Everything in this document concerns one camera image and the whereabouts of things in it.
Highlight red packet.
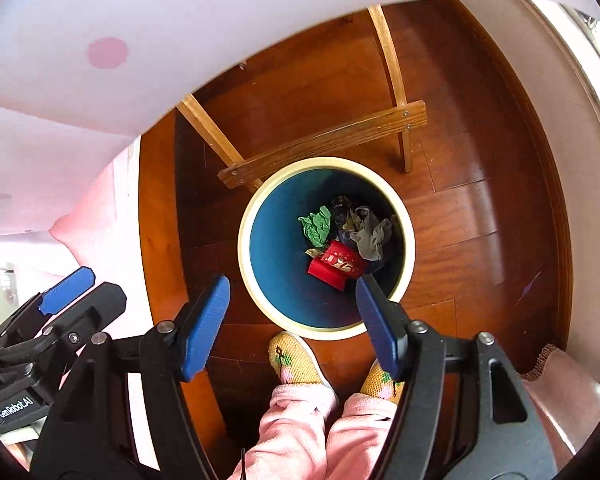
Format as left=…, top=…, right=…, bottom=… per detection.
left=308, top=240, right=368, bottom=292

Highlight white tissue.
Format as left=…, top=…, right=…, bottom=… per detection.
left=338, top=206, right=393, bottom=262

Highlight blue round trash bin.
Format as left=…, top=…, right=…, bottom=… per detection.
left=237, top=157, right=415, bottom=340

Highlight right yellow knit slipper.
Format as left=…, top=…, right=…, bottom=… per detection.
left=360, top=360, right=404, bottom=404

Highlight yellow knit slipper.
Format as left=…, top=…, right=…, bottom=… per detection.
left=360, top=360, right=404, bottom=404
left=268, top=332, right=330, bottom=387

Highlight left yellow knit slipper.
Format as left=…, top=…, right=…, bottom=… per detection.
left=268, top=332, right=330, bottom=387

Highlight pink pajama legs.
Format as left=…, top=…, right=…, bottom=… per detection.
left=232, top=384, right=396, bottom=479

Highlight cartoon pink tablecloth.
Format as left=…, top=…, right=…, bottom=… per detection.
left=0, top=0, right=596, bottom=470

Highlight wooden table leg frame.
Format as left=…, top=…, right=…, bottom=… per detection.
left=176, top=4, right=428, bottom=191

